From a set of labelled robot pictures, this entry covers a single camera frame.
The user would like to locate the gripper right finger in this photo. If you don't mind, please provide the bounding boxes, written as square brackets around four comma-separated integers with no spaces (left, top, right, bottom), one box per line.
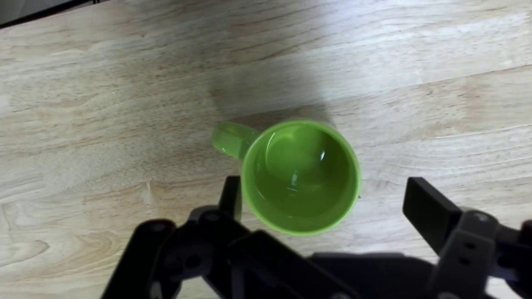
[402,176,532,299]

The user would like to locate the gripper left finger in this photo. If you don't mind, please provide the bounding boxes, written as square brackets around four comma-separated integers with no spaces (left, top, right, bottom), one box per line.
[101,175,361,299]

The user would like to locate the green cup with handle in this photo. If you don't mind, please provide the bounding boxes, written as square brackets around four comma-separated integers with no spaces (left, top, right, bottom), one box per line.
[211,120,361,236]

